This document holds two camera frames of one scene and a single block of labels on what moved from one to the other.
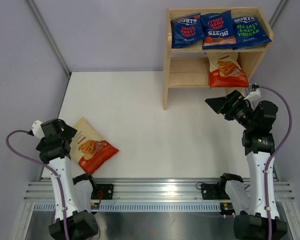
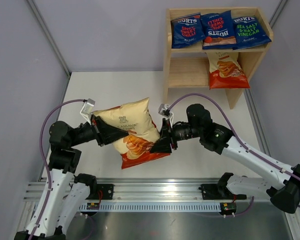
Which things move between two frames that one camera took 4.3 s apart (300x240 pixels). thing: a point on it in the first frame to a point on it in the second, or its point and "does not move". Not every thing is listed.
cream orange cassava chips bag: [225, 71] does not move
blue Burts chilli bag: [219, 31] does not move
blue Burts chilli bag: [187, 30] does not move
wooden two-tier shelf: [187, 66] does not move
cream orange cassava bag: [88, 149] to [135, 118]
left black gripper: [68, 132] to [104, 132]
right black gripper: [228, 104] to [163, 144]
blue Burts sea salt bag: [248, 32] does not move
